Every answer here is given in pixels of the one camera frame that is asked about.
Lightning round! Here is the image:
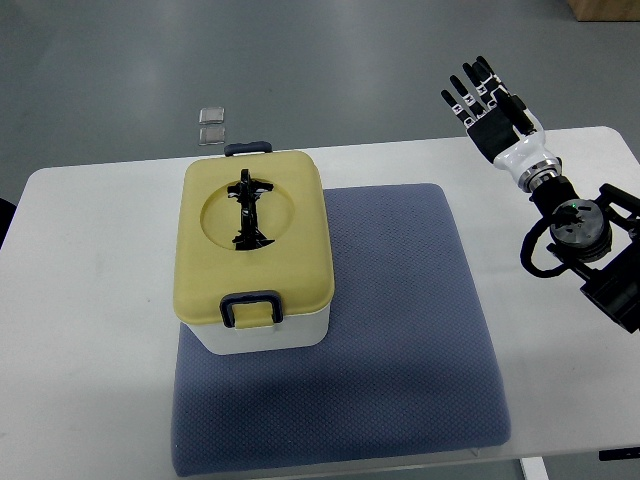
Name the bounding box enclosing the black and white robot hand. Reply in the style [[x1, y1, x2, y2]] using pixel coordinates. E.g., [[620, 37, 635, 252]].
[[441, 56, 562, 193]]

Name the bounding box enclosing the yellow storage box lid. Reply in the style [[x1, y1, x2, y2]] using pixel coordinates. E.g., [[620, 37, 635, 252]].
[[173, 151, 335, 328]]

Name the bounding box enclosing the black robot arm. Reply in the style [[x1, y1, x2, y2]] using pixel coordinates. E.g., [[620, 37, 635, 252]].
[[520, 173, 639, 333]]

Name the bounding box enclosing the cardboard box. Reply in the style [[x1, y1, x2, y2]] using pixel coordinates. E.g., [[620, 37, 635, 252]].
[[567, 0, 639, 22]]

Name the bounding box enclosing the white storage box base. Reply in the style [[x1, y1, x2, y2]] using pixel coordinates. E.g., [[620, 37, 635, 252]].
[[184, 303, 331, 355]]

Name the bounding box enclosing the blue grey fabric mat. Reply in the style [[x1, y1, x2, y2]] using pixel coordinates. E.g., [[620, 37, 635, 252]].
[[172, 184, 511, 476]]

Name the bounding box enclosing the upper floor socket plate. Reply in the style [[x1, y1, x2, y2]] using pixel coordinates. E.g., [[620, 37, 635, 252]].
[[199, 106, 225, 125]]

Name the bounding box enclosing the white table leg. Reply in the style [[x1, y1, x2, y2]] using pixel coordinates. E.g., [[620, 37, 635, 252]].
[[520, 457, 550, 480]]

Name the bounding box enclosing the black object at left edge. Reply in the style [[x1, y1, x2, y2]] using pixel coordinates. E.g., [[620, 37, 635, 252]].
[[0, 198, 17, 246]]

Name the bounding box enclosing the black bracket under table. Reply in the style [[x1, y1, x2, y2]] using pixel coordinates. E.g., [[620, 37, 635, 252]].
[[598, 447, 640, 462]]

